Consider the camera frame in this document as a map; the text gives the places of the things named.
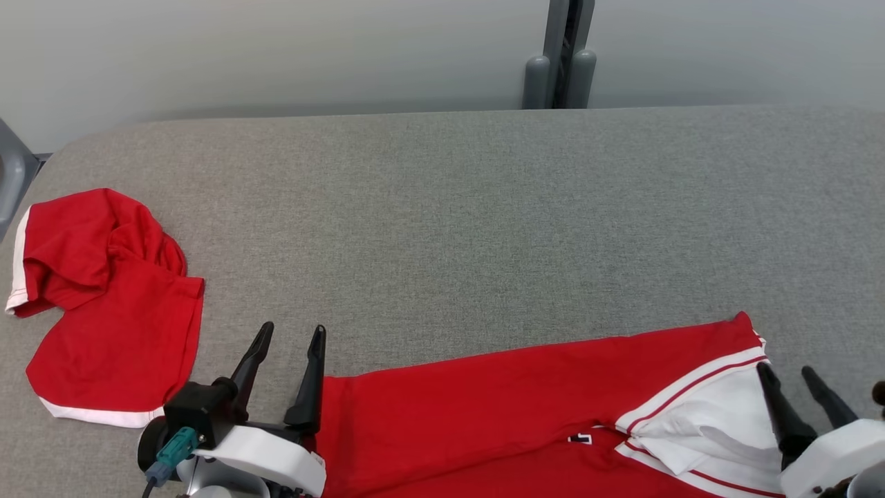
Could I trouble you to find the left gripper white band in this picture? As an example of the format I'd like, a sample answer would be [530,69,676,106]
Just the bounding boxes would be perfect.
[194,321,328,497]

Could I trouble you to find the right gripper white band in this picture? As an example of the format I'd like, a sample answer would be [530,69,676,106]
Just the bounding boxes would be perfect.
[756,361,885,498]

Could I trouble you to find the red shorts with white hem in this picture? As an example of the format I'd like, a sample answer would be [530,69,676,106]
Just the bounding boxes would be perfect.
[6,188,205,428]

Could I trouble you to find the red jersey with white trim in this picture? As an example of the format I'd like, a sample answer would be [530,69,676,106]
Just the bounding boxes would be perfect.
[315,311,785,498]

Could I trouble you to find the left camera cable teal plug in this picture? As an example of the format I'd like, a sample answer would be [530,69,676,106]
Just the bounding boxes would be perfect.
[142,427,201,498]

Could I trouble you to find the grey metal frame leg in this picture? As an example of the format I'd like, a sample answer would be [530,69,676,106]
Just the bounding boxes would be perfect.
[0,118,41,239]

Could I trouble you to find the grey metal truss post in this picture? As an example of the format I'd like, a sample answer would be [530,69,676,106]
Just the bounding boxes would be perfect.
[522,0,597,110]

